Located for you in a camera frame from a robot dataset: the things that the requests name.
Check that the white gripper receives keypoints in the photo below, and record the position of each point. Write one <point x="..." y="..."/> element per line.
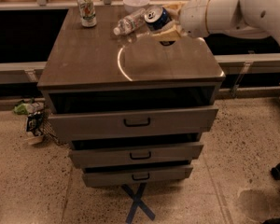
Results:
<point x="192" y="17"/>

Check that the blue pepsi can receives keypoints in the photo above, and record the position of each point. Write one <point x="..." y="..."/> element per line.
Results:
<point x="156" y="17"/>

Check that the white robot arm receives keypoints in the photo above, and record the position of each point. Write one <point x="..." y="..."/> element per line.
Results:
<point x="248" y="19"/>

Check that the white green soda can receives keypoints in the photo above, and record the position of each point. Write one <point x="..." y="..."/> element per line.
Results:
<point x="87" y="13"/>

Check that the white bowl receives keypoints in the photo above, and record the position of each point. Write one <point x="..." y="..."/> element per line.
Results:
<point x="133" y="5"/>

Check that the clear plastic water bottle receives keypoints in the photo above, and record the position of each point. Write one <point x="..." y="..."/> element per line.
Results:
<point x="130" y="23"/>

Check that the top grey drawer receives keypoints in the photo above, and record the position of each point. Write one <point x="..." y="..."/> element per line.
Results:
<point x="73" y="127"/>

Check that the grey drawer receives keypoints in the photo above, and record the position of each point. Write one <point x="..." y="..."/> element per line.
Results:
<point x="73" y="127"/>
<point x="121" y="156"/>
<point x="103" y="179"/>

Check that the grey drawer cabinet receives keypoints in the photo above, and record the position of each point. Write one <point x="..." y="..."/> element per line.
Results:
<point x="91" y="70"/>

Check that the middle grey drawer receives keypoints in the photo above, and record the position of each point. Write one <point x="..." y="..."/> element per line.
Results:
<point x="121" y="156"/>

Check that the black snack bag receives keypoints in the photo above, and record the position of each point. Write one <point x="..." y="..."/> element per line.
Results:
<point x="34" y="129"/>

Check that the bottom grey drawer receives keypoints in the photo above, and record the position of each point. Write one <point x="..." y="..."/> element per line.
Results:
<point x="103" y="179"/>

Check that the green chip bag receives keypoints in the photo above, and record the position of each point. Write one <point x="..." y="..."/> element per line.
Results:
<point x="23" y="108"/>

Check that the black chair caster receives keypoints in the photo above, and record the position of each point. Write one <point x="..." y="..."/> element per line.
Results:
<point x="275" y="172"/>

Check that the blue tape cross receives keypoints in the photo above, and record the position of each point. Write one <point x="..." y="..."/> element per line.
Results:
<point x="137" y="203"/>

